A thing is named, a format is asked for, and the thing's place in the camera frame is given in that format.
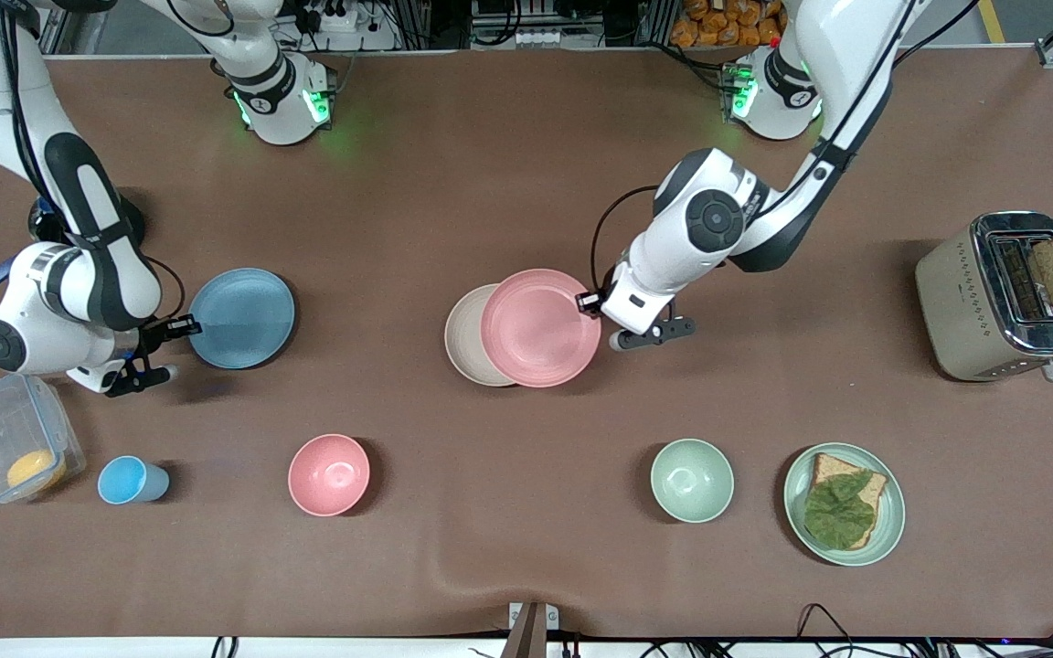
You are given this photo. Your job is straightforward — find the pink plate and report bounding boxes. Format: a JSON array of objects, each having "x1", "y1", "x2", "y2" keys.
[{"x1": 480, "y1": 269, "x2": 601, "y2": 388}]

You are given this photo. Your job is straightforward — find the blue plate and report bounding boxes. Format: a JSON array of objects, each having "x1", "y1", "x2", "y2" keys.
[{"x1": 188, "y1": 268, "x2": 296, "y2": 370}]

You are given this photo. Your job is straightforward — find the beige plate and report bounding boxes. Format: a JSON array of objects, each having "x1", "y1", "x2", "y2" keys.
[{"x1": 444, "y1": 283, "x2": 518, "y2": 387}]

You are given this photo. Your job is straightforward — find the blue cup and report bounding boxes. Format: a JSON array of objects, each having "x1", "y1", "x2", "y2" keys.
[{"x1": 97, "y1": 455, "x2": 171, "y2": 505}]

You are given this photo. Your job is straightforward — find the glass lid blue knob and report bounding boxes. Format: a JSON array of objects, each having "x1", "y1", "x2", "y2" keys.
[{"x1": 29, "y1": 196, "x2": 66, "y2": 240}]

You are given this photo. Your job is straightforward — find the brown table mat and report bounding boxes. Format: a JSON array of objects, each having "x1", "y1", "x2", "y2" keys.
[{"x1": 0, "y1": 48, "x2": 1053, "y2": 641}]

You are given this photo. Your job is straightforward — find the orange round food piece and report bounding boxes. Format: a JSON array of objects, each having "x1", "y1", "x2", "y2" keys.
[{"x1": 5, "y1": 448, "x2": 68, "y2": 492}]

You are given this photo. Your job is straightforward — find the green bowl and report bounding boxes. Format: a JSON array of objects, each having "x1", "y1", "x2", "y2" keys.
[{"x1": 650, "y1": 439, "x2": 735, "y2": 524}]

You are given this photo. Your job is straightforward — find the pink bowl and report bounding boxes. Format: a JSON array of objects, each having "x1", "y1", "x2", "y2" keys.
[{"x1": 288, "y1": 433, "x2": 371, "y2": 518}]

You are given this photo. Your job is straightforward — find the brown bread slice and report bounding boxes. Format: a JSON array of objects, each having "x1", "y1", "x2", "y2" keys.
[{"x1": 810, "y1": 452, "x2": 888, "y2": 549}]

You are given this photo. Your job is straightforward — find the orange snack bags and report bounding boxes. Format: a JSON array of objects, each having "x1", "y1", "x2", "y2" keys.
[{"x1": 670, "y1": 0, "x2": 788, "y2": 48}]

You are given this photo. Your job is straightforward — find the green lettuce leaf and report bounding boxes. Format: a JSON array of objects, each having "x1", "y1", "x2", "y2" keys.
[{"x1": 803, "y1": 470, "x2": 877, "y2": 551}]

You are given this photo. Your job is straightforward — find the beige chrome toaster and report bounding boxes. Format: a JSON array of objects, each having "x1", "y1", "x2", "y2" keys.
[{"x1": 915, "y1": 212, "x2": 1053, "y2": 383}]

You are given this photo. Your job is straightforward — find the green plate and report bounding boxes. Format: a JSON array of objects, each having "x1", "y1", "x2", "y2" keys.
[{"x1": 783, "y1": 442, "x2": 907, "y2": 568}]

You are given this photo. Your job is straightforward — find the white power strip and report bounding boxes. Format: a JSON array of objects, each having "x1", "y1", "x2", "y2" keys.
[{"x1": 312, "y1": 3, "x2": 360, "y2": 34}]

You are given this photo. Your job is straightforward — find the aluminium frame profile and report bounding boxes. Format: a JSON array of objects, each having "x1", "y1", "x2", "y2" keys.
[{"x1": 37, "y1": 0, "x2": 80, "y2": 58}]

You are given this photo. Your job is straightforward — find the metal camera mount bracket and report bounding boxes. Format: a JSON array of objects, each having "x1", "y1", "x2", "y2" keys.
[{"x1": 501, "y1": 601, "x2": 560, "y2": 658}]

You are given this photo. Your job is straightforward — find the black looped floor cable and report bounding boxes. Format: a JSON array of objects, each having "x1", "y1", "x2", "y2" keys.
[{"x1": 796, "y1": 603, "x2": 856, "y2": 658}]

